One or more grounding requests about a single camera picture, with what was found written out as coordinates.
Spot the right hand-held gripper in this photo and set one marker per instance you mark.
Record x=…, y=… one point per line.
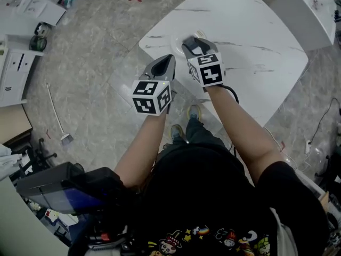
x=210, y=71

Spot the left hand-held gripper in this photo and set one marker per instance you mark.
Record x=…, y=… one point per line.
x=149, y=97

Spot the clear glass plate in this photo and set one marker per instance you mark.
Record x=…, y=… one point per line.
x=177, y=43

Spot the person's left forearm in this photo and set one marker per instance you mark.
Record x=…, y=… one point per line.
x=141, y=148

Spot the person's right forearm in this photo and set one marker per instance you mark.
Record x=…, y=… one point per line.
x=239, y=132

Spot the person's right shoe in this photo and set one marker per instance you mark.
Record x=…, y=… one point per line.
x=194, y=112

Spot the person's shoe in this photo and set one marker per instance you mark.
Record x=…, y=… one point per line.
x=194, y=112
x=176, y=132

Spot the person's left shoe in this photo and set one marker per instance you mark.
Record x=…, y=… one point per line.
x=176, y=132

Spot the person's black trousers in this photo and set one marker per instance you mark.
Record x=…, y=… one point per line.
x=199, y=132

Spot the white bathtub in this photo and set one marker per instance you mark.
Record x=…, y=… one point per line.
x=306, y=12

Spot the teal spray bottle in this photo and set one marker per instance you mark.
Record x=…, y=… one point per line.
x=68, y=1

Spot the black and green bucket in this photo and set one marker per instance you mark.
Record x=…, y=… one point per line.
x=37, y=43

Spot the person's black printed shirt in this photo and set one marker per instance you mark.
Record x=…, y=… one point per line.
x=202, y=191

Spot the white narrow cabinet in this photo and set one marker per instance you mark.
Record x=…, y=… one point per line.
x=37, y=8

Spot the black bathtub faucet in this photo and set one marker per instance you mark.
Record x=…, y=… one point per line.
x=337, y=12

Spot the white power strip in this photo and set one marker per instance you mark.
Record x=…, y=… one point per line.
x=308, y=146

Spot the white drawer cabinet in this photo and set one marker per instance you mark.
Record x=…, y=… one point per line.
x=14, y=71

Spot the black chair base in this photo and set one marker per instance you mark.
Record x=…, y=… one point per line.
x=40, y=153

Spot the black touchscreen tablet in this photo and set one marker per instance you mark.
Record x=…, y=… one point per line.
x=64, y=188

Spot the wooden desk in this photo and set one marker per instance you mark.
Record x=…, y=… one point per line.
x=13, y=124

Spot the pile of white papers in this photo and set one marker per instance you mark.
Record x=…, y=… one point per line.
x=8, y=161

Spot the red and white toy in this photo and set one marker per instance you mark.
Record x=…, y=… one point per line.
x=52, y=215

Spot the white cartoon figure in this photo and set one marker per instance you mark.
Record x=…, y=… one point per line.
x=34, y=205

